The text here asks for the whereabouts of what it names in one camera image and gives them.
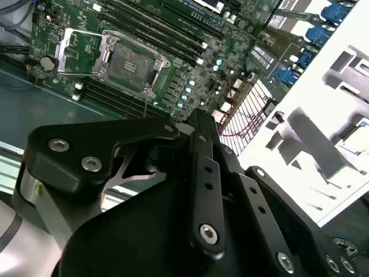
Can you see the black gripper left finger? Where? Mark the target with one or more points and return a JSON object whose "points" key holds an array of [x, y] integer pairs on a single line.
{"points": [[86, 135]]}

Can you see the metal socket cover frame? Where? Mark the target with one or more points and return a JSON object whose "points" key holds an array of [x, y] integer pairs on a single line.
{"points": [[63, 52]]}

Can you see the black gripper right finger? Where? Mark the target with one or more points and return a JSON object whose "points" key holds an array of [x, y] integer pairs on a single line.
{"points": [[275, 239]]}

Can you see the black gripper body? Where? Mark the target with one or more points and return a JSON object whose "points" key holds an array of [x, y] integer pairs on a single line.
{"points": [[144, 236]]}

